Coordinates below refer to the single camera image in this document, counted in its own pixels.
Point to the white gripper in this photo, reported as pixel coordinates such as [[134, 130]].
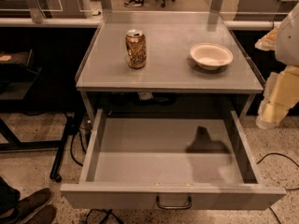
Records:
[[289, 44]]

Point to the orange soda can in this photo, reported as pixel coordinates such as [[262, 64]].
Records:
[[136, 48]]

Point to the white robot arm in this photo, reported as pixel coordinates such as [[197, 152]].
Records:
[[283, 40]]

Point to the open grey top drawer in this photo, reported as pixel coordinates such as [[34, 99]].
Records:
[[129, 162]]

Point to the white paper bowl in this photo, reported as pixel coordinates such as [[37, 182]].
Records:
[[211, 56]]

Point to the grey cabinet table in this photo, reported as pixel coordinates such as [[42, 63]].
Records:
[[169, 37]]

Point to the brown shoe lower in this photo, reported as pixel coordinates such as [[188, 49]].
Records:
[[44, 216]]

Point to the brown shoe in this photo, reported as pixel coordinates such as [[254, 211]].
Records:
[[36, 200], [44, 216]]

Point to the black side cart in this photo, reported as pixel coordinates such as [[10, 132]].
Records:
[[18, 77]]

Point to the brown shoe upper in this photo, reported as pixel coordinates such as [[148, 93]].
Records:
[[36, 200]]

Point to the black metal drawer handle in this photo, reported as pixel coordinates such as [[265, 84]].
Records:
[[174, 203]]

